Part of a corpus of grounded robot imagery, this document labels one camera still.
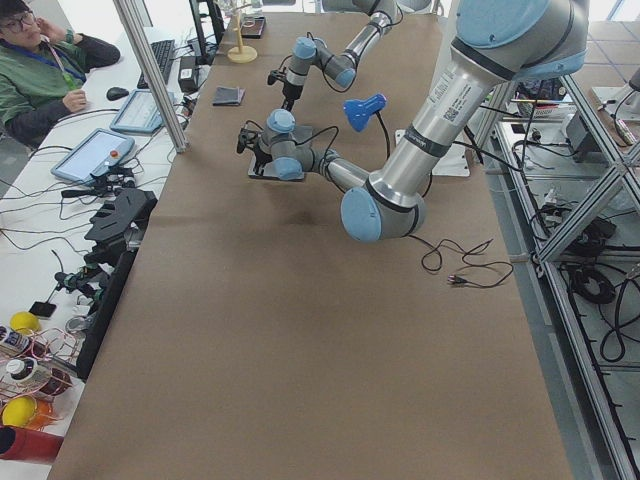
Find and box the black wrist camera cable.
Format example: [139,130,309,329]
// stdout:
[289,125,341,174]

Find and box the wooden mug tree stand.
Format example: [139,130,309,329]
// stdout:
[227,1,258,64]

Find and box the yellow ball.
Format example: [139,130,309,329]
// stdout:
[1,396,37,428]
[9,311,41,334]

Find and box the near teach pendant tablet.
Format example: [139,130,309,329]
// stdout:
[50,128,135,183]

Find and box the person in green jacket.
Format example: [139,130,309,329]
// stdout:
[1,1,120,149]

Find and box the black power adapter box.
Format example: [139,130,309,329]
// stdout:
[178,56,199,93]

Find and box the black camera stand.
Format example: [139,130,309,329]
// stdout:
[55,188,157,381]

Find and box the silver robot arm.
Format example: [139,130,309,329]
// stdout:
[237,1,589,243]
[267,1,403,111]

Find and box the grey folded cloth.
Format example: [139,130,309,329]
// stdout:
[212,86,245,106]

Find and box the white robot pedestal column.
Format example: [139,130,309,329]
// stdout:
[394,0,472,179]

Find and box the far teach pendant tablet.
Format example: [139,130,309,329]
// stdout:
[110,89,164,135]

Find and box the grey laptop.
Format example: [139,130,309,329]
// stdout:
[247,127,312,181]

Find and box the teach pendant tablet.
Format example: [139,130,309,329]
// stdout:
[110,89,164,135]
[50,128,135,183]

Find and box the black computer mouse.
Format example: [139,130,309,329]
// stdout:
[106,87,129,101]

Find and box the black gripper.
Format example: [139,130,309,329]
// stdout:
[282,82,303,112]
[253,146,273,173]

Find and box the aluminium frame post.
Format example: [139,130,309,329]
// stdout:
[113,0,188,153]

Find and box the black keyboard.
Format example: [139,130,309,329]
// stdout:
[150,39,175,84]

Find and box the blue desk lamp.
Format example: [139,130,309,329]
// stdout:
[343,93,391,158]

